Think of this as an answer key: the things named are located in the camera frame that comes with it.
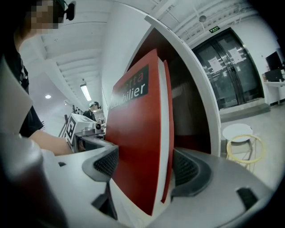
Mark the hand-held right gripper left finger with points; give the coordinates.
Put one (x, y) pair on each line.
(73, 178)

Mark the person's head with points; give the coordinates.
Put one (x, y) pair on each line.
(37, 15)

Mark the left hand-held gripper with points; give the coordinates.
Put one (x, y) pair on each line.
(78, 124)

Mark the long ceiling lamp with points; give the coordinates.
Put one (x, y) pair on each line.
(86, 91)

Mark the black head-mounted camera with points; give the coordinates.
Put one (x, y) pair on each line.
(71, 10)

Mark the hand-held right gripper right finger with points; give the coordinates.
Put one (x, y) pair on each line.
(211, 189)

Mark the white office desk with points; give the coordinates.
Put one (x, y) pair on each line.
(275, 85)

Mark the round white stool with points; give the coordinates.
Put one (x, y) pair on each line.
(237, 131)

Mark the round ceiling downlight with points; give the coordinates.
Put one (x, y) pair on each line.
(47, 96)

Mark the black computer monitor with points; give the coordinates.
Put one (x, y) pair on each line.
(274, 60)

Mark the person's left forearm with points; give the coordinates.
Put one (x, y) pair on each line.
(51, 143)

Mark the dark glass double door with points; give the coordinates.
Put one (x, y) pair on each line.
(227, 71)

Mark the green exit sign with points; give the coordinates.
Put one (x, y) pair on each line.
(214, 29)

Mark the red hardcover book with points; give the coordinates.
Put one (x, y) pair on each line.
(133, 133)

